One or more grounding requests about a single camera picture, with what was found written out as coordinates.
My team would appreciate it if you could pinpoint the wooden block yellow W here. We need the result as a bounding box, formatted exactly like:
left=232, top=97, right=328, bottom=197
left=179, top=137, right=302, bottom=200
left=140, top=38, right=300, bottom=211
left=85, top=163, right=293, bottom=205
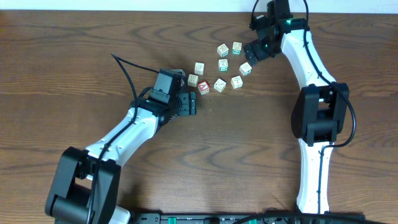
left=213, top=78, right=226, bottom=93

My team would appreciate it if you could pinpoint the wooden block bee picture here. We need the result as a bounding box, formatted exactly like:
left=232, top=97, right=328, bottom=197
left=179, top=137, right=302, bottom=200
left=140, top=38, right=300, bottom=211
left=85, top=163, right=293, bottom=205
left=187, top=74, right=198, bottom=87

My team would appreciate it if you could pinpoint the wooden block green 4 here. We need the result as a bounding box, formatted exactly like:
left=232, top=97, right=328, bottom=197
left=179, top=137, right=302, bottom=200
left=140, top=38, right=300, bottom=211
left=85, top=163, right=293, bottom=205
left=217, top=44, right=229, bottom=58

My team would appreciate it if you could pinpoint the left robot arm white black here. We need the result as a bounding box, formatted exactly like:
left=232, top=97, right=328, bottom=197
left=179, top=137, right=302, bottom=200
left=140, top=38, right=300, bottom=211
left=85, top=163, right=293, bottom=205
left=45, top=90, right=197, bottom=223

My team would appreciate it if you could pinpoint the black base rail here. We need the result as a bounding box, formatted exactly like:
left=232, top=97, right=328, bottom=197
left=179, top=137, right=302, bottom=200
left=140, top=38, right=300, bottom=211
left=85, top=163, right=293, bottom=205
left=129, top=210, right=377, bottom=224

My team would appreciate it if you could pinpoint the wooden block blue X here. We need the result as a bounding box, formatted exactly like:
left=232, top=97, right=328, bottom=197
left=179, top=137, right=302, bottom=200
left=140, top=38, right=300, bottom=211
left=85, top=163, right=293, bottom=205
left=239, top=62, right=252, bottom=76

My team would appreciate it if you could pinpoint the wooden block green L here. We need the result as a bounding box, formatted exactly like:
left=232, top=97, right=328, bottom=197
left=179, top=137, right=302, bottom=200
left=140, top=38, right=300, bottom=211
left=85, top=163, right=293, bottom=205
left=218, top=58, right=229, bottom=72

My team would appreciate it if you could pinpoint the wooden block green Z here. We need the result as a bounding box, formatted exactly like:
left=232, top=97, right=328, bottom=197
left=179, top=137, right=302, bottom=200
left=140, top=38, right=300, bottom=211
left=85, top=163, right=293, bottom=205
left=232, top=42, right=242, bottom=55

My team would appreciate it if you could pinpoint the wooden block red A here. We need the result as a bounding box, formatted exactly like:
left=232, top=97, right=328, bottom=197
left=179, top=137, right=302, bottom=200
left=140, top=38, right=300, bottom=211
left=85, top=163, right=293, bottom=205
left=197, top=80, right=210, bottom=95

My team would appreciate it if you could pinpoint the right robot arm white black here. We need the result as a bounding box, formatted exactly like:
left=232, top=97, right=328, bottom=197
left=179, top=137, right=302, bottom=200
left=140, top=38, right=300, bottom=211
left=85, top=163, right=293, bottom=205
left=244, top=17, right=349, bottom=214

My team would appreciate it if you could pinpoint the wooden block green J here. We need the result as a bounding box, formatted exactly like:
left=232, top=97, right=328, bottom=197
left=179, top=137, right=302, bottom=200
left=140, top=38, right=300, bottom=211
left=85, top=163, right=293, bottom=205
left=231, top=75, right=243, bottom=89

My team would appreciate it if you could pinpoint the wooden block umbrella seven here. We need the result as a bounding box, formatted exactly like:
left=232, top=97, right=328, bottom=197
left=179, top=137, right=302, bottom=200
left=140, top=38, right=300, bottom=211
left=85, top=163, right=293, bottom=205
left=194, top=62, right=205, bottom=75

